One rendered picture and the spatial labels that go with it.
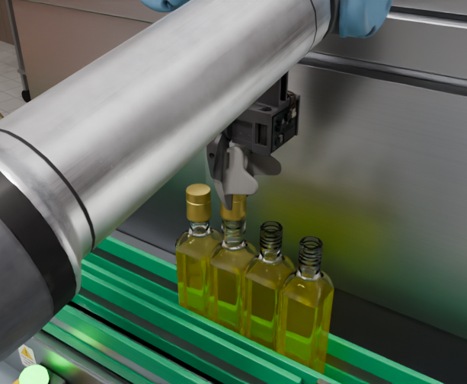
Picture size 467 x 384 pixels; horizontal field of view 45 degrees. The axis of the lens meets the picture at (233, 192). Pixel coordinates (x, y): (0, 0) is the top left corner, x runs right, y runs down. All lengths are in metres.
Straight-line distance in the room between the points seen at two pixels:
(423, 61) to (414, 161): 0.13
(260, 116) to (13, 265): 0.43
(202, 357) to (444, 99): 0.49
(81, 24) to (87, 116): 0.79
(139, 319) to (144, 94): 0.67
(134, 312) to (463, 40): 0.60
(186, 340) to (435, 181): 0.42
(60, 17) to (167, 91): 0.81
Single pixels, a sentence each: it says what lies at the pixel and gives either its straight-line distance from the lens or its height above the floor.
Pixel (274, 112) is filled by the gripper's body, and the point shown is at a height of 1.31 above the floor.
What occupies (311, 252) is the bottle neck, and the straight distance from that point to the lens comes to 0.70.
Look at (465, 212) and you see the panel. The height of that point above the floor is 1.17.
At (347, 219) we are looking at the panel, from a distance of 0.82.
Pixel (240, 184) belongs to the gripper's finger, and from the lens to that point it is 0.68.
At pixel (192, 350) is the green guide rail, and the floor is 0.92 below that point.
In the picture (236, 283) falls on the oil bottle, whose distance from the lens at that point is 0.78.
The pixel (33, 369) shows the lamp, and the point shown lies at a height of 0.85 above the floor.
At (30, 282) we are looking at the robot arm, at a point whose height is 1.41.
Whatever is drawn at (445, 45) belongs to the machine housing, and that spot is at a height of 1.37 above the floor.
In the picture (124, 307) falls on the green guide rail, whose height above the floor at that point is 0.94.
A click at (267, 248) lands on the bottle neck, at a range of 0.73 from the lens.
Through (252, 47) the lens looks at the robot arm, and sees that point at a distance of 0.34.
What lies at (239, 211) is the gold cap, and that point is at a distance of 0.73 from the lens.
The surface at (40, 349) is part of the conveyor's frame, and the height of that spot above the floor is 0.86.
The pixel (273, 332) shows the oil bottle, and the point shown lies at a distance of 0.80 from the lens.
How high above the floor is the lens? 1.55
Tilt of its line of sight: 31 degrees down
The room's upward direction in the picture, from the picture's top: straight up
